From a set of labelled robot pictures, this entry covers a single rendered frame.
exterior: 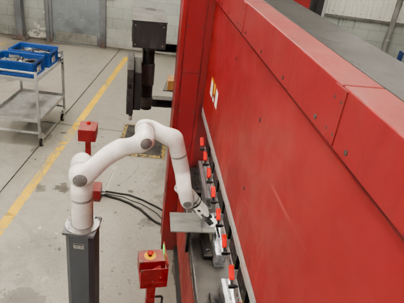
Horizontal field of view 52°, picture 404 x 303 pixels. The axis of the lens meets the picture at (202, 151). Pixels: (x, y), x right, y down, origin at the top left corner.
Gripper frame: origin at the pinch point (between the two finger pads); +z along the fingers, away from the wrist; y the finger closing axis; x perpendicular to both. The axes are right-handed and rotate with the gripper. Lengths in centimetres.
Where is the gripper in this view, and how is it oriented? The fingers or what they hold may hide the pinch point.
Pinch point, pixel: (209, 219)
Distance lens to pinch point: 253.2
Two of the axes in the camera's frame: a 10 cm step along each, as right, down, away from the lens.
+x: -8.3, 5.2, 1.9
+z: 5.5, 7.0, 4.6
